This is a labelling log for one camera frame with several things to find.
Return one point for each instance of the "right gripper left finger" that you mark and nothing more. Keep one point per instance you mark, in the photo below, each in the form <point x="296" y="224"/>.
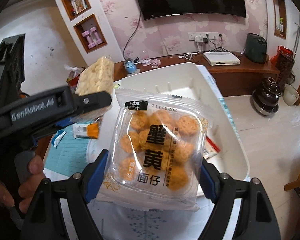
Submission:
<point x="93" y="176"/>

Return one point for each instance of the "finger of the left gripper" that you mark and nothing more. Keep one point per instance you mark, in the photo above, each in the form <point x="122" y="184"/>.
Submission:
<point x="95" y="103"/>

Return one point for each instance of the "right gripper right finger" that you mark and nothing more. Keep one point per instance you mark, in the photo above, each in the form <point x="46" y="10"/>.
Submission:
<point x="209" y="181"/>

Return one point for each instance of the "white orange snack bar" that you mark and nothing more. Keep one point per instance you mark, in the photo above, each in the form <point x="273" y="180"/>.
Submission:
<point x="86" y="130"/>

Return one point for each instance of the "pale rice cracker block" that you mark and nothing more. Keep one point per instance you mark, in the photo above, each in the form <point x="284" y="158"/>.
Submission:
<point x="97" y="77"/>

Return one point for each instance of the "red white Cookies packet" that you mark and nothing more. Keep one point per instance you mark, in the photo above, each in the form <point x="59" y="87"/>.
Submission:
<point x="211" y="149"/>

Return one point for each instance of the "small blue snack packet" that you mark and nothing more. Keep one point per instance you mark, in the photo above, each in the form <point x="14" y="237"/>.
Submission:
<point x="56" y="139"/>

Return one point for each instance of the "clear pack orange puffs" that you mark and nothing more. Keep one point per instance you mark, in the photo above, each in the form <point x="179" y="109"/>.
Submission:
<point x="156" y="151"/>

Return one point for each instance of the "person's left hand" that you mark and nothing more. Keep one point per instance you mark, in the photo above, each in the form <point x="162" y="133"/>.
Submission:
<point x="26" y="189"/>

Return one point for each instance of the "teal striped placemat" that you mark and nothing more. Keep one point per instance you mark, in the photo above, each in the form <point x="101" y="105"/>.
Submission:
<point x="71" y="154"/>

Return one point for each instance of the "red bag of bread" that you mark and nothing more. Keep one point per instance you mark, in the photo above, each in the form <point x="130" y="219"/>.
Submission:
<point x="74" y="75"/>

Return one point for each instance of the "white plastic storage bin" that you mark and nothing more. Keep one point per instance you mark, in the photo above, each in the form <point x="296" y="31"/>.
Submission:
<point x="170" y="122"/>

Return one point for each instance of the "patterned tablecloth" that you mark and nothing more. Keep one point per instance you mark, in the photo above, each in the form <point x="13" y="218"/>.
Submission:
<point x="140" y="219"/>

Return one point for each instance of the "pink dumbbell left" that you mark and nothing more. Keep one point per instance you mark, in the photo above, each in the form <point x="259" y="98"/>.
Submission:
<point x="86" y="35"/>

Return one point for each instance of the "blue kettle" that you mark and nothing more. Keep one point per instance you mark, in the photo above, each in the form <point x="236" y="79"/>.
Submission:
<point x="130" y="66"/>

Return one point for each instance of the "pink round jar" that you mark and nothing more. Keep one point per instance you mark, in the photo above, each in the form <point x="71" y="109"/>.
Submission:
<point x="146" y="62"/>

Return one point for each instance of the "pink toy figurine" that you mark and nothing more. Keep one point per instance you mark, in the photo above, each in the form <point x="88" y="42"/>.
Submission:
<point x="155" y="63"/>

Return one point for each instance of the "framed picture in niche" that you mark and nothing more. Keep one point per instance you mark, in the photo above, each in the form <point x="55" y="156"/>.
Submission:
<point x="79" y="6"/>

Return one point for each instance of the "wooden TV cabinet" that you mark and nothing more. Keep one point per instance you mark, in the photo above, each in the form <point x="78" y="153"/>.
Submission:
<point x="231" y="80"/>

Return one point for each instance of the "white bucket on floor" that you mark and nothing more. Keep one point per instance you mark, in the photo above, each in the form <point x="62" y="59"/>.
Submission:
<point x="290" y="95"/>

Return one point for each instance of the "white set-top box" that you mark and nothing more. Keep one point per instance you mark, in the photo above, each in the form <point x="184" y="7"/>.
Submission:
<point x="221" y="58"/>

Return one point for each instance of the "dark green appliance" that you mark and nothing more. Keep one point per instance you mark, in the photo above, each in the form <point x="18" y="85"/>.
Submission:
<point x="255" y="48"/>

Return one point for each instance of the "wall power strip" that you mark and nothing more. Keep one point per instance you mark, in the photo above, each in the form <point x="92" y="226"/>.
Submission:
<point x="201" y="37"/>

